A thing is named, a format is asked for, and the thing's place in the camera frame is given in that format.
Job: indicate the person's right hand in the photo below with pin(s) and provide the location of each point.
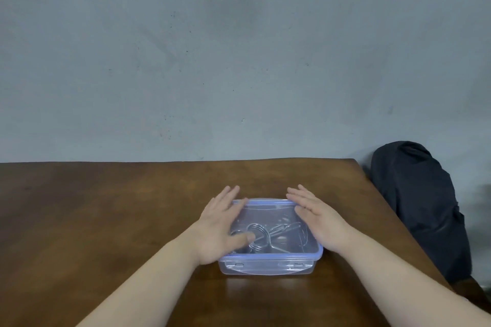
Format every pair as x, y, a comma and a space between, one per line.
326, 227

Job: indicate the person's left hand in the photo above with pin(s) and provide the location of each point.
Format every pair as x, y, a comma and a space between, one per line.
214, 231

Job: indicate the person's left thumb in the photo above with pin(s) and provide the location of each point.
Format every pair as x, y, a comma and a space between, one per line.
243, 239

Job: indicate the person's right thumb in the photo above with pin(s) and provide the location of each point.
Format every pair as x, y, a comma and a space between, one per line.
303, 219

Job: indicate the person's right forearm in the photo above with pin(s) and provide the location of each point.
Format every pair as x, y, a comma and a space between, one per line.
399, 280

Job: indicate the person's left forearm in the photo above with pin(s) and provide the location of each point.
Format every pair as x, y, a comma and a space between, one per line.
145, 284

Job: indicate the clear lid with blue rim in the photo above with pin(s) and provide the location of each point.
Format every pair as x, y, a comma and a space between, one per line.
278, 213

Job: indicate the clear plastic container box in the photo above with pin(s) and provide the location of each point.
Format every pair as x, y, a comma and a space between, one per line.
268, 269

